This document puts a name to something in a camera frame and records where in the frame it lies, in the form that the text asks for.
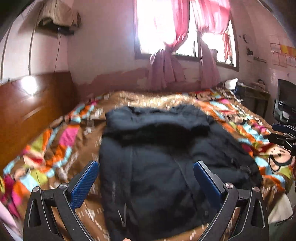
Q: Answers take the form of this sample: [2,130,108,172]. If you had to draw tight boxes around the black office chair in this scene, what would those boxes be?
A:
[273,79,296,126]

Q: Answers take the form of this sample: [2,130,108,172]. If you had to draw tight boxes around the dark framed window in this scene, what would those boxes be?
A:
[133,0,240,72]

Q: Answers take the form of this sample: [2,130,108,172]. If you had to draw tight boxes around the colourful cartoon bed cover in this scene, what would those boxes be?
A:
[1,87,295,240]

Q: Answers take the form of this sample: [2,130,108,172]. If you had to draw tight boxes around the pink left window curtain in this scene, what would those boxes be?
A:
[148,1,190,91]

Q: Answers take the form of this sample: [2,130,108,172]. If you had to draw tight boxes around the brown wooden headboard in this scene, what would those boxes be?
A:
[1,71,78,169]

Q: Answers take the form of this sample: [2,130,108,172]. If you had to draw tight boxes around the white wall pipe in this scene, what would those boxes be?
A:
[1,1,42,84]

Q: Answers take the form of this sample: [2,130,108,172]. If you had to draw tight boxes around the dark desk with clutter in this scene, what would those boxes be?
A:
[234,80,270,118]

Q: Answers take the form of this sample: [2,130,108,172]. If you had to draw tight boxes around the pink window curtain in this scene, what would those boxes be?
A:
[191,0,231,89]
[148,1,190,91]

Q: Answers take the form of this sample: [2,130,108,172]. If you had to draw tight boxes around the paper notes on wall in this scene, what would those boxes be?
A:
[270,43,295,68]

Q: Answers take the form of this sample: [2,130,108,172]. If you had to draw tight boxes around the pink right window curtain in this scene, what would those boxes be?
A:
[191,0,231,89]

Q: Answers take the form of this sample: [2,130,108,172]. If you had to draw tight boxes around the beige cloth covered wall unit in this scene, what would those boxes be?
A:
[36,0,81,36]

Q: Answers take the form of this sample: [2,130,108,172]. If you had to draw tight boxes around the black padded winter jacket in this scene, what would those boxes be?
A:
[99,104,262,240]

